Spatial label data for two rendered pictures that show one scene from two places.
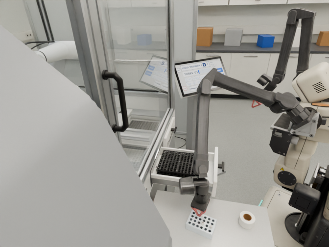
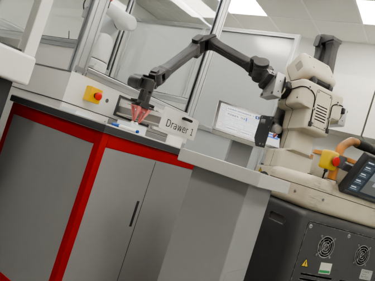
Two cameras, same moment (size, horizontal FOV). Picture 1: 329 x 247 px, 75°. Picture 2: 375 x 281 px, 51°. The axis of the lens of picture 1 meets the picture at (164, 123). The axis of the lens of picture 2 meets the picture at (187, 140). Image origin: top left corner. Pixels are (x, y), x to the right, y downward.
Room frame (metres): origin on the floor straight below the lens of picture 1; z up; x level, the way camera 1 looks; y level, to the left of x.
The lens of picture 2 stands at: (-0.95, -1.08, 0.75)
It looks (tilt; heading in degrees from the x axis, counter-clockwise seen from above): 2 degrees up; 22
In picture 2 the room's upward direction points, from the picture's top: 18 degrees clockwise
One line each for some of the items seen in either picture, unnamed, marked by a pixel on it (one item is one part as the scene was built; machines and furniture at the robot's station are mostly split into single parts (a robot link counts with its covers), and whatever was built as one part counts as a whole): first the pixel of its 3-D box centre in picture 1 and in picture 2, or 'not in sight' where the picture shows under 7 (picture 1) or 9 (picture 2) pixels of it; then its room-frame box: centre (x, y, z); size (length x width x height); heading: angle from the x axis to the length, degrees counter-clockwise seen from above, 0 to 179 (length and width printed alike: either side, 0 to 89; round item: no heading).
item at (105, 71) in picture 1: (117, 104); not in sight; (0.54, 0.13, 1.45); 0.05 x 0.03 x 0.19; 76
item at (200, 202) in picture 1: (201, 196); (144, 98); (0.66, -0.15, 0.93); 0.10 x 0.07 x 0.07; 152
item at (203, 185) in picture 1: (200, 186); (147, 85); (0.66, -0.15, 0.99); 0.07 x 0.06 x 0.07; 94
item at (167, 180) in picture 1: (177, 166); (149, 117); (0.94, -0.07, 0.86); 0.40 x 0.26 x 0.06; 76
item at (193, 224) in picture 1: (200, 224); (130, 127); (0.63, -0.16, 0.78); 0.12 x 0.08 x 0.04; 62
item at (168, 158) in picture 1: (179, 165); not in sight; (0.94, -0.08, 0.87); 0.22 x 0.18 x 0.06; 76
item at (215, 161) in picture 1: (215, 169); (179, 124); (0.89, -0.27, 0.87); 0.29 x 0.02 x 0.11; 166
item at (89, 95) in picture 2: not in sight; (93, 95); (0.64, 0.10, 0.88); 0.07 x 0.05 x 0.07; 166
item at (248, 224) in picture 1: (246, 219); (174, 140); (0.64, -0.38, 0.78); 0.07 x 0.07 x 0.04
